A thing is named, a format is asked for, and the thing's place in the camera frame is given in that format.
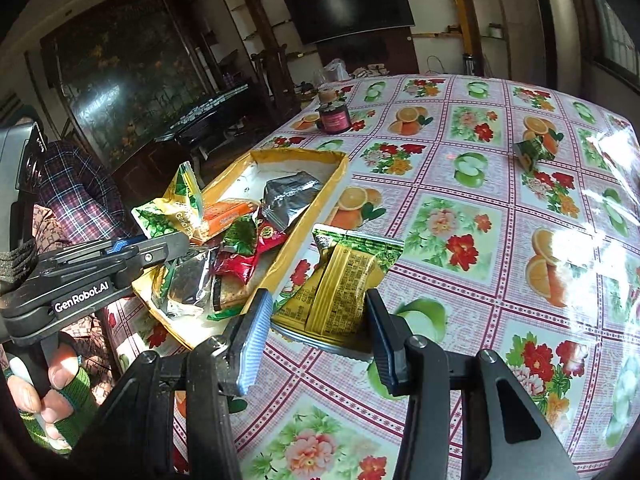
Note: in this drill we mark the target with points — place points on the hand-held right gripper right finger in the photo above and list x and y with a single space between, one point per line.
382 345

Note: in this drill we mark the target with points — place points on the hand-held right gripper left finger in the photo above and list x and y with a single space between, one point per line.
255 340

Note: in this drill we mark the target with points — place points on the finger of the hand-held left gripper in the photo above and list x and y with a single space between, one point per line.
90 251
160 250

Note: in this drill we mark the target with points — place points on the plain silver foil snack packet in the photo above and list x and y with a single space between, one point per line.
185 280

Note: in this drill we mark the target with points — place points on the green pea snack packet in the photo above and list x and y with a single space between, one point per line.
172 205

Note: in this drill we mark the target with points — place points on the green-edged clear cracker packet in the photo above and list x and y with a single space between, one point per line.
232 295

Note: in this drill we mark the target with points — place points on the green and yellow snack packet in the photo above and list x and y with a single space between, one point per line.
340 290

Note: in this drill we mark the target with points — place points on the orange cracker packet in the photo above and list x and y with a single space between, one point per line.
225 217

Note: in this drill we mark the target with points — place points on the dark red snack packet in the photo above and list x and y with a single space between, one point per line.
235 267

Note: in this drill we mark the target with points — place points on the green leafy print snack packet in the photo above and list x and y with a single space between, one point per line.
240 232

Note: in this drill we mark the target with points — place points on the bright red small snack packet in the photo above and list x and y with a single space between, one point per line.
270 235

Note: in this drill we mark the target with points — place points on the yellow-edged cardboard tray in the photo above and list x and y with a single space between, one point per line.
305 230

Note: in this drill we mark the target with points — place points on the silver snack packet red top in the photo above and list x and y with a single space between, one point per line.
290 195

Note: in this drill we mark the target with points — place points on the person's left hand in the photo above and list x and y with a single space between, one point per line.
62 375

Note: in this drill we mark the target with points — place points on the brown patterned garment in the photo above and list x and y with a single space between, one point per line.
50 225

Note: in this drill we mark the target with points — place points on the black side table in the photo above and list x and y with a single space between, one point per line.
215 122

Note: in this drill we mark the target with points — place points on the floral fruit print tablecloth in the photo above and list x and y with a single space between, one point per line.
450 210

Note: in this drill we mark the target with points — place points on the dark wooden chair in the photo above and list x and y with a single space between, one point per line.
272 67

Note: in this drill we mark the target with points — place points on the dark jar with pink label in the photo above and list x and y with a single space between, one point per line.
334 120

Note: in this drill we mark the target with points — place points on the dark green small snack packet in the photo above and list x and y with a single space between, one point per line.
532 152

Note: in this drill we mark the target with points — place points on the translucent plastic bag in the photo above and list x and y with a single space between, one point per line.
334 71

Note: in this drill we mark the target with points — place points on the pile of small boxes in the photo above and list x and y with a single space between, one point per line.
372 70

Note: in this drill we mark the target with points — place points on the silver flask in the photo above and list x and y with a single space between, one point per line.
468 64

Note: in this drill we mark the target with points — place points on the black flat television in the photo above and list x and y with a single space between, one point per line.
350 2

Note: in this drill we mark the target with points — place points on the yellow vertical beam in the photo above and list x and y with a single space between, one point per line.
462 10

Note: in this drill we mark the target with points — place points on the barred window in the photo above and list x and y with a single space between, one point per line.
615 35

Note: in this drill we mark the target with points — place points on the dark floral wall panel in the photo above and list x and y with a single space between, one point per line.
125 75

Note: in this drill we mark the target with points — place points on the dark wooden wall unit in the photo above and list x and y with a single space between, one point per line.
260 20

